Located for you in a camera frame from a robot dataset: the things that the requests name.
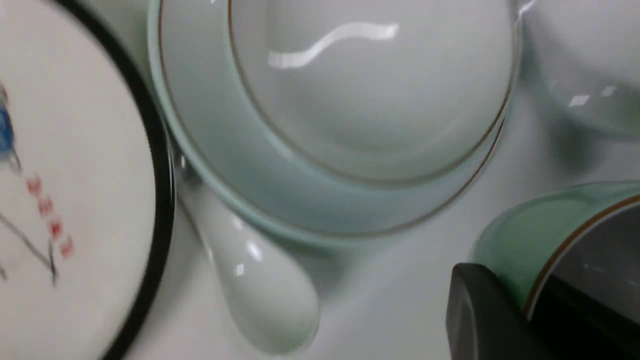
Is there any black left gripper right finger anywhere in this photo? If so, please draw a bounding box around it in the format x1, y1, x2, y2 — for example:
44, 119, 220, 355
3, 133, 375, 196
532, 275, 640, 360

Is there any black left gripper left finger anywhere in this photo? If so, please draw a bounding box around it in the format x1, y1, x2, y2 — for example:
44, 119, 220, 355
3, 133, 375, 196
446, 263, 556, 360

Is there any light blue small cup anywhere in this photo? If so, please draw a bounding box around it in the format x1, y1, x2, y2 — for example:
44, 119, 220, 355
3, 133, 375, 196
467, 180, 640, 320

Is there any light blue shallow bowl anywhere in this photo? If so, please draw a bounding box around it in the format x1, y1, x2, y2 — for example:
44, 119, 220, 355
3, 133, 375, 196
227, 0, 517, 183

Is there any white ceramic spoon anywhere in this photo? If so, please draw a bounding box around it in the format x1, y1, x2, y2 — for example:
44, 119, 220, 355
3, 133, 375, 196
173, 152, 321, 356

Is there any white bowl dark rim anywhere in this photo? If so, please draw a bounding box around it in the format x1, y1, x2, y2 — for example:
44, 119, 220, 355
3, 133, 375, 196
519, 0, 640, 139

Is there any light blue plate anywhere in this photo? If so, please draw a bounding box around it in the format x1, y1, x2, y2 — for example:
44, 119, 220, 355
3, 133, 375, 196
147, 0, 521, 245

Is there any white patterned plate black rim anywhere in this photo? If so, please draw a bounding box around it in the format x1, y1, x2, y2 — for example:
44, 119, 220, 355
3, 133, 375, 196
0, 0, 176, 360

